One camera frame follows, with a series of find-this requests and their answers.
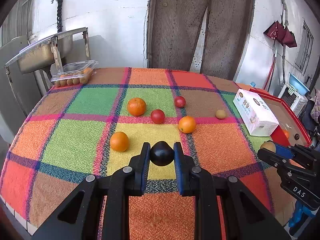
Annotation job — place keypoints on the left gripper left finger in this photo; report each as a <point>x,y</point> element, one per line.
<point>99,202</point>

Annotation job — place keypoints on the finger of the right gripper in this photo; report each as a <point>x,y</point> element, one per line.
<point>283,166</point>
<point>297,153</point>

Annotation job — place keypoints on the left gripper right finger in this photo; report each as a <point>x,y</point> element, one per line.
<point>224,207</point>

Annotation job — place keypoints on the large dark orange tangerine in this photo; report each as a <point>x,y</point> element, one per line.
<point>287,134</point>

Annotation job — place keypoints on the brown kiwi front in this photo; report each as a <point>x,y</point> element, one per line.
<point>269,145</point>

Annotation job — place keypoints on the brown kiwi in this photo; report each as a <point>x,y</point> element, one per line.
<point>269,145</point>
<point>221,114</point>

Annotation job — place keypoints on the brown kiwi back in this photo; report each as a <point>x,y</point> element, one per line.
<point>221,114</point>

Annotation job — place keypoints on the orange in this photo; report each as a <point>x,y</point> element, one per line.
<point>119,142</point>
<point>136,106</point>
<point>187,124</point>

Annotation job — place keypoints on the red tomato front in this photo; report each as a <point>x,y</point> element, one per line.
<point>157,116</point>

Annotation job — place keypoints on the red tomato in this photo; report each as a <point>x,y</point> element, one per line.
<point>157,116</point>
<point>179,101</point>

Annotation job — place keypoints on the red tomato back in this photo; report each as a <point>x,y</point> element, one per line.
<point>179,101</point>

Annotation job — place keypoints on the blue gloved hand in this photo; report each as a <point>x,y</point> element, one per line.
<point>300,210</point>

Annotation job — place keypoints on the red cardboard box tray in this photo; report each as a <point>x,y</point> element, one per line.
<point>287,120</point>

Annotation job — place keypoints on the white tissue pack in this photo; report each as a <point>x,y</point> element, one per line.
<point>258,118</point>

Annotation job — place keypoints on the white air conditioner unit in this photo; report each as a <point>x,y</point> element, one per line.
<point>296,102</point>

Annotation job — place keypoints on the blue plastic basin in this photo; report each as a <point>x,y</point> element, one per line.
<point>299,86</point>

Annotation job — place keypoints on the colourful plaid tablecloth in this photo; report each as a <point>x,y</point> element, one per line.
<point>67,136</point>

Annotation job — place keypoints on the dark red folded umbrella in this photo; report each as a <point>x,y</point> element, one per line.
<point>276,31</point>

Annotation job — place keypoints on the grey board panel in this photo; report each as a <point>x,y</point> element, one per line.
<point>19,97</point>

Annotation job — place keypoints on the clear plastic fruit container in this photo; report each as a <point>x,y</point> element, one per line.
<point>77,73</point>

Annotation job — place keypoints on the stainless steel sink stand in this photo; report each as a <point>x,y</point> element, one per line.
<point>47,51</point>

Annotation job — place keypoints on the brown quilted door curtain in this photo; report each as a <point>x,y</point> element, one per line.
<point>207,36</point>

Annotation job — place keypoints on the red mop handle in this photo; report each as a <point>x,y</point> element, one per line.
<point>267,83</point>

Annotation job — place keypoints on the window right wall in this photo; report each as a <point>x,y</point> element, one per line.
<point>305,49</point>

